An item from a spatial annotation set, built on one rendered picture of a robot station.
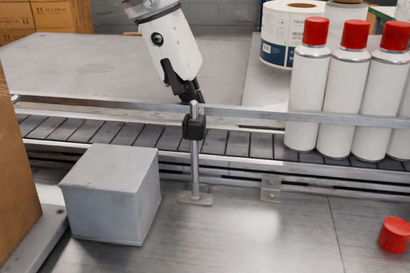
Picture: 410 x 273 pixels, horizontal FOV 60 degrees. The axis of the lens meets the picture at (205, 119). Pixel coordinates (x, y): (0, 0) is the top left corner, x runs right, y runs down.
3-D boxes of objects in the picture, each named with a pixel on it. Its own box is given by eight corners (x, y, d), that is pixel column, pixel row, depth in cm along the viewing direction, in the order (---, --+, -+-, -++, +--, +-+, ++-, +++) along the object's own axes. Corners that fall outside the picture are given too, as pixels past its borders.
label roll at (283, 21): (252, 49, 108) (255, -1, 101) (316, 47, 109) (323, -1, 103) (269, 71, 90) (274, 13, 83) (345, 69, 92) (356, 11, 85)
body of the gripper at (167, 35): (169, 3, 45) (199, 81, 50) (186, -8, 54) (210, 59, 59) (119, 21, 48) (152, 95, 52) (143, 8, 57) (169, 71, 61)
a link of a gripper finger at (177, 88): (172, 86, 48) (188, 98, 53) (166, 37, 50) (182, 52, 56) (165, 89, 49) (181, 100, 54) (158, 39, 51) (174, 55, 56)
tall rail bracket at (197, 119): (210, 177, 59) (211, 85, 51) (203, 206, 52) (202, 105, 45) (191, 175, 59) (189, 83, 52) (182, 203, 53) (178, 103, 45)
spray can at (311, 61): (313, 138, 60) (334, 15, 51) (317, 155, 56) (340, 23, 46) (282, 136, 61) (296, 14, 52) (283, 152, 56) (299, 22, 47)
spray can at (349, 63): (349, 145, 58) (377, 19, 49) (349, 163, 54) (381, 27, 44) (316, 141, 60) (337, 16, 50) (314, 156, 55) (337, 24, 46)
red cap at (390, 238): (381, 230, 48) (387, 211, 47) (409, 241, 46) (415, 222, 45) (374, 245, 46) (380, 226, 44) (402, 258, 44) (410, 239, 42)
